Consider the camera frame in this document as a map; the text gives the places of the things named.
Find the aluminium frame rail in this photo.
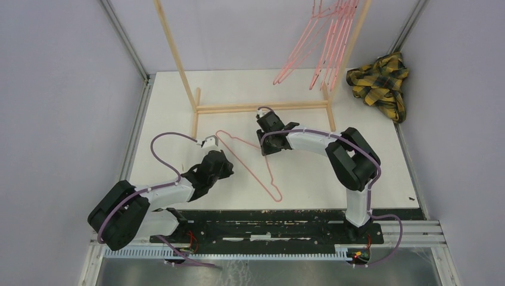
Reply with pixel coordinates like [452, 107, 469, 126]
[76, 1, 154, 285]
[388, 0, 462, 286]

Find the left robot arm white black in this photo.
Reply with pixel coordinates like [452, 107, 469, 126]
[87, 150, 233, 250]

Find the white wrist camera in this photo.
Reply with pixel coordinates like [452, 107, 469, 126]
[201, 135, 220, 152]
[256, 106, 273, 119]

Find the aluminium frame rail right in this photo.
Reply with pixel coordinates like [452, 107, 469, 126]
[388, 0, 462, 286]

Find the aluminium frame rail left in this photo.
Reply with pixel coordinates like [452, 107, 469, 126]
[76, 1, 154, 285]

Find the white slotted cable duct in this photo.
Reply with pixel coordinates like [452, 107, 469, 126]
[103, 245, 352, 262]

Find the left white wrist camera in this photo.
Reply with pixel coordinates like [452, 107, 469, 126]
[201, 135, 220, 152]

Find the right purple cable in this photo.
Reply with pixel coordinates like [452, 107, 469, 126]
[256, 106, 383, 216]

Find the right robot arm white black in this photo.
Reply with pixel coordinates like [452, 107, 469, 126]
[256, 107, 382, 243]

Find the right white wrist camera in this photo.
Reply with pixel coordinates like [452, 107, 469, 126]
[256, 106, 273, 119]

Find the yellow plaid shirt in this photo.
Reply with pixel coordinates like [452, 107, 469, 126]
[345, 52, 409, 124]

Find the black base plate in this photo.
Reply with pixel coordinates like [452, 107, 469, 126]
[149, 209, 384, 254]

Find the wooden clothes rack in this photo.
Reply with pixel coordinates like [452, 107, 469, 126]
[148, 1, 372, 136]

